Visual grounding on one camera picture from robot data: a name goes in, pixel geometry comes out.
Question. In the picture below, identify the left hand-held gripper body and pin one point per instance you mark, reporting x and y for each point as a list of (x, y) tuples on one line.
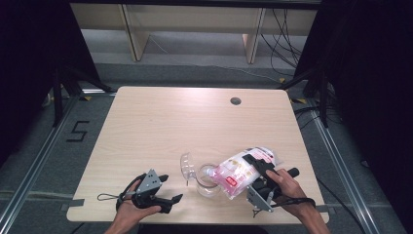
[(148, 185)]

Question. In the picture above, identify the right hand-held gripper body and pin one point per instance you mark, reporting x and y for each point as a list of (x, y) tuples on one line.
[(259, 196)]

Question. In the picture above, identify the clear plastic jar lid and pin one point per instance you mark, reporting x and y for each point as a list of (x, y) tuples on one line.
[(188, 165)]

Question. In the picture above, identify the clear pink printed refill bag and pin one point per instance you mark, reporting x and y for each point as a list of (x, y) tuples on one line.
[(233, 172)]

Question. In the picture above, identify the clear jar with beige collar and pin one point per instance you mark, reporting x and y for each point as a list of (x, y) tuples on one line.
[(207, 190)]

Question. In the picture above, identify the person's right hand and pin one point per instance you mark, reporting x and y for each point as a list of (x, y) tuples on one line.
[(290, 191)]

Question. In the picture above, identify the person's left hand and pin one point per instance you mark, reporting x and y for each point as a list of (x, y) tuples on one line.
[(130, 215)]

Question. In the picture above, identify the grey tape strip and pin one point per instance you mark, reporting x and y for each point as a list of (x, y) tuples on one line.
[(73, 204), (326, 209)]

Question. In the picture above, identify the round grey table grommet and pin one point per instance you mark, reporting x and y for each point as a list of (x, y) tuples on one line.
[(235, 101)]

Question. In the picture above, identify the black metal stand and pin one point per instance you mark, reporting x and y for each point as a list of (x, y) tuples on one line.
[(58, 97), (323, 97)]

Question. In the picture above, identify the black curtain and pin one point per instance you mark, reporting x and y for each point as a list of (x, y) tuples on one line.
[(373, 81), (29, 65)]

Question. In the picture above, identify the light wooden shelf unit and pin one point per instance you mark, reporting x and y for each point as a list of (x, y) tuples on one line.
[(195, 16)]

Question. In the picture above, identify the aluminium floor rail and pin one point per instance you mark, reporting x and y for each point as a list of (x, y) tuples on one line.
[(344, 169), (35, 165)]

